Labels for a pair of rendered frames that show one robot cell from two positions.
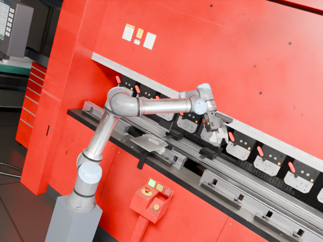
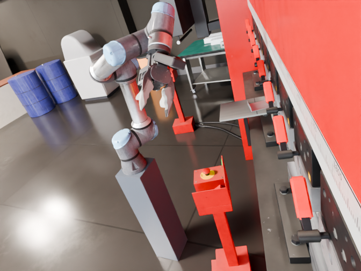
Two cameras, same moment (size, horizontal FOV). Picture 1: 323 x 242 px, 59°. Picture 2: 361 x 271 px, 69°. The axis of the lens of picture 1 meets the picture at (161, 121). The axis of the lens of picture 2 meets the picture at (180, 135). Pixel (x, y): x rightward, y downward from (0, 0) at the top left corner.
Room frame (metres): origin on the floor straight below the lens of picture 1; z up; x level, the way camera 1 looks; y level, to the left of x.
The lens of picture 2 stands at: (1.47, -1.09, 1.62)
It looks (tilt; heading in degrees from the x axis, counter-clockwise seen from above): 29 degrees down; 83
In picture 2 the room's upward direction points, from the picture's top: 18 degrees counter-clockwise
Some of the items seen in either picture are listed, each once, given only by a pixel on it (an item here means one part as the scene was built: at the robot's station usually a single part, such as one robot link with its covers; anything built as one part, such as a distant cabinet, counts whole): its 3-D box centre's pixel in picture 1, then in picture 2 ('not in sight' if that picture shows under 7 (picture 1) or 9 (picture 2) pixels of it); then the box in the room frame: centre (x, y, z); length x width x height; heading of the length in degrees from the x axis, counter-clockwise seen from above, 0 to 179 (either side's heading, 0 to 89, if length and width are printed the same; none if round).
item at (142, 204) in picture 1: (152, 199); (210, 185); (1.65, -0.12, 0.75); 0.20 x 0.16 x 0.18; 71
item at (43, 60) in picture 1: (30, 56); (221, 26); (2.40, 1.25, 1.17); 0.40 x 0.24 x 0.07; 65
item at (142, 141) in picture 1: (149, 142); (246, 108); (1.96, 0.03, 1.00); 0.26 x 0.18 x 0.01; 155
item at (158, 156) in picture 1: (155, 154); (267, 127); (2.03, -0.05, 0.89); 0.30 x 0.05 x 0.03; 65
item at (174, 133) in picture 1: (170, 135); not in sight; (2.24, -0.11, 1.01); 0.26 x 0.12 x 0.05; 155
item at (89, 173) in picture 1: (88, 177); (125, 143); (1.32, 0.25, 0.94); 0.13 x 0.12 x 0.14; 22
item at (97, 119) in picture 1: (96, 118); (257, 79); (2.30, 0.53, 0.89); 0.30 x 0.05 x 0.03; 65
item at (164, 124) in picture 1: (165, 124); not in sight; (2.10, -0.04, 1.13); 0.10 x 0.02 x 0.10; 65
